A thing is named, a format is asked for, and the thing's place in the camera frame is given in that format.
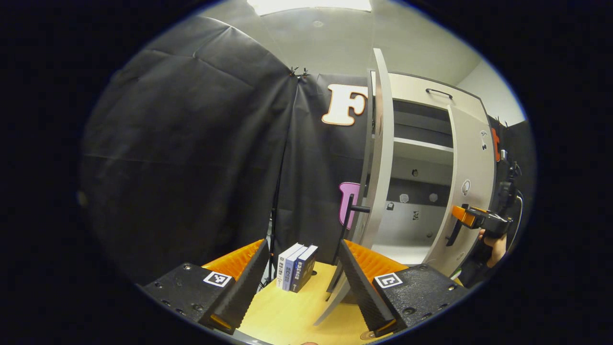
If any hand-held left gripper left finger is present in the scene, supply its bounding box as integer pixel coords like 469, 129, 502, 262
142, 239, 271, 335

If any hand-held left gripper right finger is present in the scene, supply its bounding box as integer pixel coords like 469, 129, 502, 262
338, 239, 472, 336

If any white cabinet door cat sticker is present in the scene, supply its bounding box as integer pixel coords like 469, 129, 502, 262
424, 105, 497, 278

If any white cabinet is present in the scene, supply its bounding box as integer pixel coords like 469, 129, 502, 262
362, 69, 489, 269

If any white cabinet door camera sticker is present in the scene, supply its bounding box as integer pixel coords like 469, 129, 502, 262
314, 48, 396, 326

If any white cabinet shelf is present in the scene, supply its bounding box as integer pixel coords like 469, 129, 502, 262
393, 138, 454, 166

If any white cabinet drawer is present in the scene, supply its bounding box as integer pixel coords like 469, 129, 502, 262
389, 72, 485, 120

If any black stand pole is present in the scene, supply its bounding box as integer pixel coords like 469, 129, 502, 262
261, 206, 288, 290

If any light blue book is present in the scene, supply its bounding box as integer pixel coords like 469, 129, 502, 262
283, 245, 310, 291

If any dark blue book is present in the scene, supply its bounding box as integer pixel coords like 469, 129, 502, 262
290, 245, 319, 293

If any black backdrop cloth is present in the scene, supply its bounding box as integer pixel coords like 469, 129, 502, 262
79, 14, 537, 288

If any ceiling light panel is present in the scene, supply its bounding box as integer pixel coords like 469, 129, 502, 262
247, 0, 373, 16

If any black cabinet door handle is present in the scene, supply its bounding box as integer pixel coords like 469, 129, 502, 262
445, 218, 464, 247
335, 193, 372, 265

